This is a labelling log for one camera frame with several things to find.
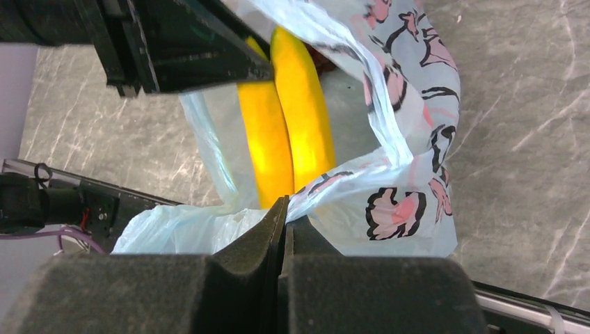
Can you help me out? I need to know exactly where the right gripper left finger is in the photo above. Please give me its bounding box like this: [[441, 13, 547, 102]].
[[1, 197, 289, 333]]

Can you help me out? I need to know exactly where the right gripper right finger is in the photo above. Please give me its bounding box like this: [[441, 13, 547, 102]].
[[277, 218, 488, 333]]

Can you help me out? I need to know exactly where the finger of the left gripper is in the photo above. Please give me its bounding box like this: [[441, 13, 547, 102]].
[[75, 0, 273, 97]]

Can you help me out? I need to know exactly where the yellow fake banana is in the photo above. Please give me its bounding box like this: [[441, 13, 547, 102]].
[[237, 26, 336, 209]]

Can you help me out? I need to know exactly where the light blue plastic bag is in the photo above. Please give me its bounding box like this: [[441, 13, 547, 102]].
[[114, 1, 461, 257]]

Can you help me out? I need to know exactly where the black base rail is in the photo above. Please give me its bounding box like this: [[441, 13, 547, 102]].
[[1, 159, 174, 253]]

